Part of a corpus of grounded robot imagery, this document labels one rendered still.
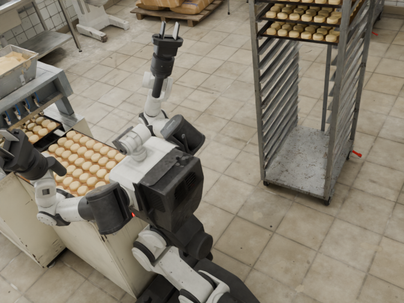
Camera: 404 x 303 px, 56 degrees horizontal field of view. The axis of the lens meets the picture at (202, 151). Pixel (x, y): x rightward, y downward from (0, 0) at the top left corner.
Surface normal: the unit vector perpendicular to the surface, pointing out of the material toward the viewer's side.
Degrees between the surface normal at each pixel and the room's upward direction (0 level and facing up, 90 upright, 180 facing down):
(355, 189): 0
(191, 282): 19
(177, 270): 33
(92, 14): 90
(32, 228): 90
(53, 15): 90
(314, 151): 0
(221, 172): 0
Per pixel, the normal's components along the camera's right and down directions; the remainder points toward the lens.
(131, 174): -0.15, -0.73
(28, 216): 0.79, 0.32
